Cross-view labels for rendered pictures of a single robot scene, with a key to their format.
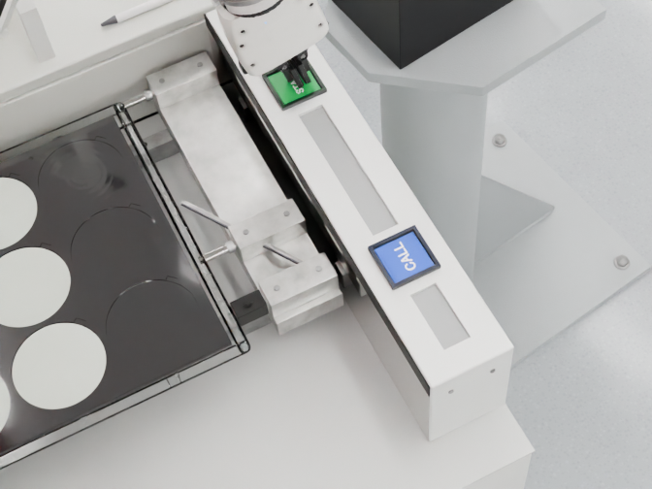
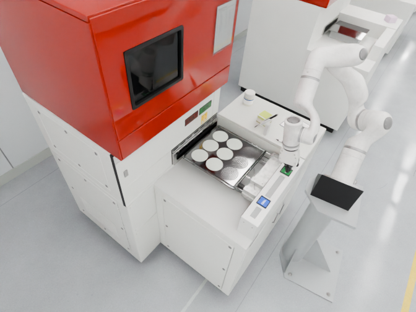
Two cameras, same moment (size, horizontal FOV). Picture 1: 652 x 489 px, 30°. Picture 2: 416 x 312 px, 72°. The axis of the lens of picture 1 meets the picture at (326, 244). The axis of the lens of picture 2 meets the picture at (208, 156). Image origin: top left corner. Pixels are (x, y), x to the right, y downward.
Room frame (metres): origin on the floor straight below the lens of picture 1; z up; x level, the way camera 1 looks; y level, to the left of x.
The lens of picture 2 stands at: (-0.10, -0.55, 2.15)
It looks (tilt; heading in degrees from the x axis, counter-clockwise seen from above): 47 degrees down; 53
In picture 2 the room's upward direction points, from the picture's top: 6 degrees clockwise
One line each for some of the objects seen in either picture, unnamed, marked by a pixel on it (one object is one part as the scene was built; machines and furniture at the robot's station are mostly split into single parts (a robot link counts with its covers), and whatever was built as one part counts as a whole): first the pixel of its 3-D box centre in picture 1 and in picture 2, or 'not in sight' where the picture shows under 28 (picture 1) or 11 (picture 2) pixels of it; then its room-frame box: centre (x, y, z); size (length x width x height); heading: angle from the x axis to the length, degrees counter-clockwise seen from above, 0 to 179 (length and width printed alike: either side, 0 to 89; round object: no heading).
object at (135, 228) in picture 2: not in sight; (143, 176); (0.31, 0.79, 0.41); 0.82 x 0.71 x 0.82; 21
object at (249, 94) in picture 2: not in sight; (249, 98); (1.05, 0.60, 1.01); 0.07 x 0.07 x 0.10
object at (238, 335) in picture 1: (178, 219); (250, 169); (0.75, 0.16, 0.90); 0.38 x 0.01 x 0.01; 21
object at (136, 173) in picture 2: not in sight; (175, 139); (0.43, 0.47, 1.02); 0.82 x 0.03 x 0.40; 21
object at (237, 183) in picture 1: (242, 193); (263, 177); (0.80, 0.09, 0.87); 0.36 x 0.08 x 0.03; 21
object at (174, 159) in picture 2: not in sight; (196, 139); (0.60, 0.52, 0.89); 0.44 x 0.02 x 0.10; 21
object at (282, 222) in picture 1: (267, 229); (257, 182); (0.72, 0.06, 0.89); 0.08 x 0.03 x 0.03; 111
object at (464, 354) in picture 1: (348, 200); (272, 193); (0.75, -0.03, 0.89); 0.55 x 0.09 x 0.14; 21
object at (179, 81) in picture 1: (182, 80); (277, 158); (0.95, 0.15, 0.89); 0.08 x 0.03 x 0.03; 111
